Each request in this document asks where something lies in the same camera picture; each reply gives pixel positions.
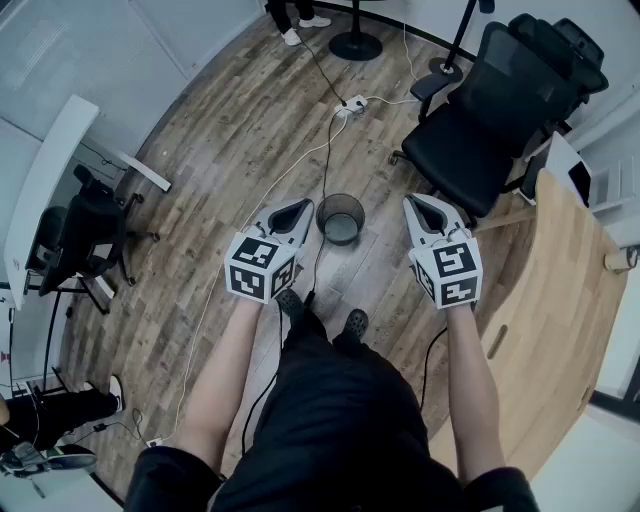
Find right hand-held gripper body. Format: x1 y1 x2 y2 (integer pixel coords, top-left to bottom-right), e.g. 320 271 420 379
408 228 484 311

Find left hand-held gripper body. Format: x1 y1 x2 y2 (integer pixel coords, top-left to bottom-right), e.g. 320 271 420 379
224 223 306 304

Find black mesh waste bin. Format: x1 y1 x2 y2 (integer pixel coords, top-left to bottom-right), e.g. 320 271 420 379
315 193 366 246

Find person's right forearm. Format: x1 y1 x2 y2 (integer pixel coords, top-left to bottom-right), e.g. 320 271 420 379
442 304 509 484

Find person's left forearm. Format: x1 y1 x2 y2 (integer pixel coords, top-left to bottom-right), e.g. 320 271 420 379
175 299 261 471

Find black mesh office chair with headrest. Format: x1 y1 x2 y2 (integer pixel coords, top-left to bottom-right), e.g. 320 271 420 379
389 13 610 221

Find person's black trousers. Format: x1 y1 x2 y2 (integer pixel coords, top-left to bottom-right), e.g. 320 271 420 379
277 299 401 396

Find person's right black clog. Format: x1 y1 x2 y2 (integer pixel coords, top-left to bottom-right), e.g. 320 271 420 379
344 308 370 341

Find curved wooden desk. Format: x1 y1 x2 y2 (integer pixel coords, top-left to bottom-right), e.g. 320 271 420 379
429 167 629 481

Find white shelf unit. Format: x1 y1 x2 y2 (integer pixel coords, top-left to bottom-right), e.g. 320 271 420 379
542 130 595 207

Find white power strip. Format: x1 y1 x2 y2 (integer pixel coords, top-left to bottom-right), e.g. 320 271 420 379
333 94 370 119

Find black coat rack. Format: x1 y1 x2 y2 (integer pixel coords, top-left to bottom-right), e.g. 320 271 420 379
428 0 496 80

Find beige cylindrical roll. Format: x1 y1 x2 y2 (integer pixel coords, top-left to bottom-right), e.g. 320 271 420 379
603 244 640 275

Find person's black shirt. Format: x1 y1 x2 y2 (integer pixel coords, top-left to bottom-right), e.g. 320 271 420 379
124 344 541 512

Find white desk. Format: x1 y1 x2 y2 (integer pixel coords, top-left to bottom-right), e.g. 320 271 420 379
2 94 174 311

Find black and green device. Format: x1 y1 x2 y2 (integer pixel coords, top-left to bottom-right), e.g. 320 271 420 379
45 446 99 474

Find long black floor cable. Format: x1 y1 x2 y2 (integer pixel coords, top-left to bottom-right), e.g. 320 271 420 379
304 102 349 309

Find thin white cable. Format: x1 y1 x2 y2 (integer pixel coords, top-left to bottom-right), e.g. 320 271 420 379
367 19 421 106

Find black power cable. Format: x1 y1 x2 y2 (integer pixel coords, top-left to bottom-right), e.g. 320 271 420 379
298 37 349 106

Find round pedestal table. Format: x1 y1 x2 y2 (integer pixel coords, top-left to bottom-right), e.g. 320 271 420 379
328 0 384 62

